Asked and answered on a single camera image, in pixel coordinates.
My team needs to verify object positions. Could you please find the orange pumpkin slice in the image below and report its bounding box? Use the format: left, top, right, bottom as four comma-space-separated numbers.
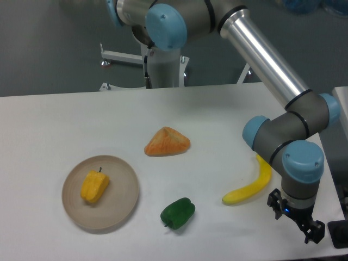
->
144, 127, 191, 157

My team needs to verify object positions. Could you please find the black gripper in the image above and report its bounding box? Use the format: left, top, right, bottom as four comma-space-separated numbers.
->
267, 189, 325, 244

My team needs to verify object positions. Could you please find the black device at table edge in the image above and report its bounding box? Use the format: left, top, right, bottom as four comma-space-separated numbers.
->
327, 220, 347, 249

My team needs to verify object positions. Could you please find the yellow banana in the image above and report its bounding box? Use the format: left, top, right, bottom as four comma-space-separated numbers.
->
222, 154, 272, 205

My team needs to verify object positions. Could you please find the blue object in background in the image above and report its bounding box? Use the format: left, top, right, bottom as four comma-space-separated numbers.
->
276, 0, 347, 18

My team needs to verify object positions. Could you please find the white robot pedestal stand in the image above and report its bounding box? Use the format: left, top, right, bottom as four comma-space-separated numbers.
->
101, 26, 256, 89

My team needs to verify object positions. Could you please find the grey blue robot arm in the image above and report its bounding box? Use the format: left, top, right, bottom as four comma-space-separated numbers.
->
105, 1, 340, 243

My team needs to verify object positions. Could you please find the yellow bell pepper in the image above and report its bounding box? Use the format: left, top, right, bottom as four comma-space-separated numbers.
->
80, 167, 109, 203

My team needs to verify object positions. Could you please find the beige round plate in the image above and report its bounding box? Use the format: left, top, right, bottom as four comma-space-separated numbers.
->
61, 156, 139, 233

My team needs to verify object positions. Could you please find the green bell pepper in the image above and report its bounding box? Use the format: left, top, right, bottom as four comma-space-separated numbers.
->
160, 197, 196, 230

